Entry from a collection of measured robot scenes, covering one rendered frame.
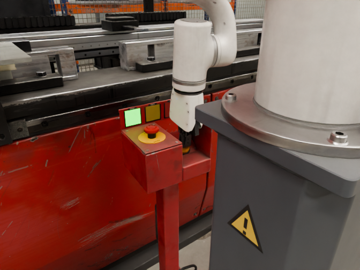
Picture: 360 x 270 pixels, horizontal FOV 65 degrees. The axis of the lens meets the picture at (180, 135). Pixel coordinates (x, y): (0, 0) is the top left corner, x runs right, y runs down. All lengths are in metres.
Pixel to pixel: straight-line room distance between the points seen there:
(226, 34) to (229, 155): 0.44
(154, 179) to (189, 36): 0.35
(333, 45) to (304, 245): 0.18
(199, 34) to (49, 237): 0.78
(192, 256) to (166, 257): 0.45
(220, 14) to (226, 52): 0.09
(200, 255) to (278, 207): 1.20
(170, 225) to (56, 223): 0.37
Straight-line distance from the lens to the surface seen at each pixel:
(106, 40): 1.27
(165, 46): 1.11
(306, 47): 0.26
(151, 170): 0.70
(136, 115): 0.80
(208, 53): 0.67
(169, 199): 0.86
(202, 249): 1.50
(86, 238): 1.12
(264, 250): 0.33
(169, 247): 1.00
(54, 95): 0.84
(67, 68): 0.96
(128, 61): 1.04
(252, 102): 0.32
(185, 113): 0.71
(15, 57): 0.69
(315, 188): 0.26
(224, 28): 0.71
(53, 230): 1.05
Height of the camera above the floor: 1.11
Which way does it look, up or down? 26 degrees down
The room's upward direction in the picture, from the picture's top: straight up
